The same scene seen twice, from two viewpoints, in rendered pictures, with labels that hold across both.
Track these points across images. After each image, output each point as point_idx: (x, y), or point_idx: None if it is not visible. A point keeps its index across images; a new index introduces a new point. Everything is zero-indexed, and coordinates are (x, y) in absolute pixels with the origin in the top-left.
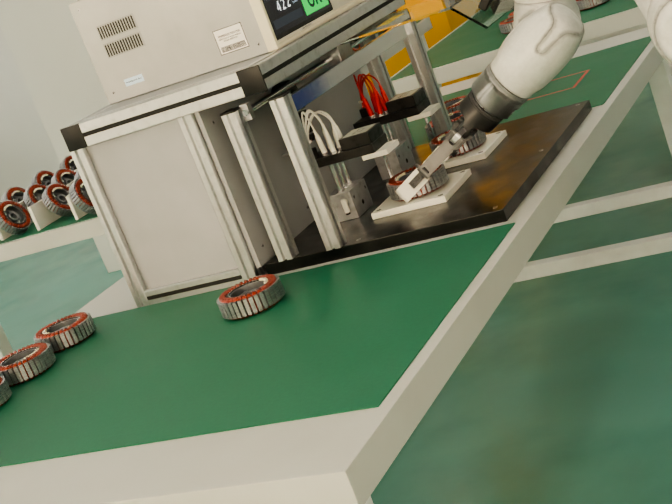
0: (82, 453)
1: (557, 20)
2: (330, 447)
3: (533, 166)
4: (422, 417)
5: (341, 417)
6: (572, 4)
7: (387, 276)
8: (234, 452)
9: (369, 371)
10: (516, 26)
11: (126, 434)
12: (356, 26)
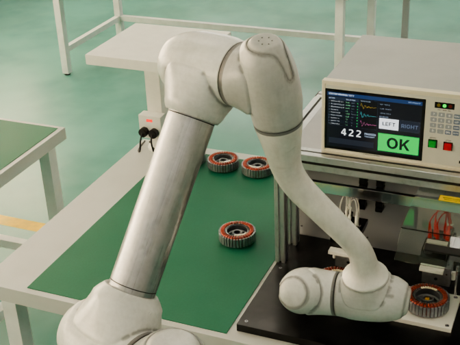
0: (109, 209)
1: (280, 285)
2: (6, 276)
3: (319, 340)
4: (42, 309)
5: (32, 278)
6: (354, 298)
7: (207, 285)
8: (42, 252)
9: (70, 283)
10: (310, 267)
11: (111, 218)
12: (422, 182)
